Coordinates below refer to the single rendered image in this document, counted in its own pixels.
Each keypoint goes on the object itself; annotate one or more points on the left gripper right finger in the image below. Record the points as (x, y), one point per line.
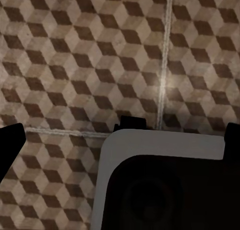
(232, 139)

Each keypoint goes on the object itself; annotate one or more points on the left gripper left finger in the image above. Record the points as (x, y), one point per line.
(12, 139)

